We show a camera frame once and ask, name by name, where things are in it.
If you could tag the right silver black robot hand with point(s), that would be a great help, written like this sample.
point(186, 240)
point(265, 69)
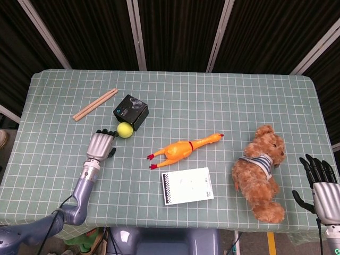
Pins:
point(324, 194)

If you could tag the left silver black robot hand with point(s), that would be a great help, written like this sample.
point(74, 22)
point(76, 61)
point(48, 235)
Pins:
point(101, 147)

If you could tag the yellow tennis ball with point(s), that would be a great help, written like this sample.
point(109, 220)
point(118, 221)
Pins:
point(125, 129)

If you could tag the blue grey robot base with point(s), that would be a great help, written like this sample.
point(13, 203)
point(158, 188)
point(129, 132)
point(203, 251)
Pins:
point(162, 241)

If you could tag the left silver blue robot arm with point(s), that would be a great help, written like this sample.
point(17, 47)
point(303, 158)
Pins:
point(66, 202)

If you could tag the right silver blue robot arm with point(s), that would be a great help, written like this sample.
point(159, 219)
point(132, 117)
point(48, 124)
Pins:
point(333, 240)

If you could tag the black cardboard box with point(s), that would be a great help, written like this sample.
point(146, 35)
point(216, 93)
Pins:
point(130, 112)

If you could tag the brown teddy bear striped shirt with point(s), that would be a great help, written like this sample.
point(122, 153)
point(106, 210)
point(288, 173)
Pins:
point(259, 172)

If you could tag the orange rubber chicken toy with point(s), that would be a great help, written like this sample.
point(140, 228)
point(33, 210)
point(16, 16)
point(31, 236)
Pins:
point(178, 150)

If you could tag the green checkered tablecloth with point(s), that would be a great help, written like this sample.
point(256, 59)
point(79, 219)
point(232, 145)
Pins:
point(170, 106)

